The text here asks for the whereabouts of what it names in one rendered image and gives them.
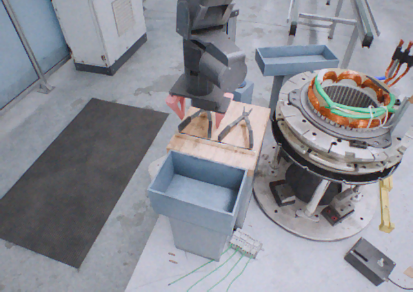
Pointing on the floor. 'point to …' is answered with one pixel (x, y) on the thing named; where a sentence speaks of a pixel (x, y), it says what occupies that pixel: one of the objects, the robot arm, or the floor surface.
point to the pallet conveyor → (362, 26)
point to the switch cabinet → (99, 22)
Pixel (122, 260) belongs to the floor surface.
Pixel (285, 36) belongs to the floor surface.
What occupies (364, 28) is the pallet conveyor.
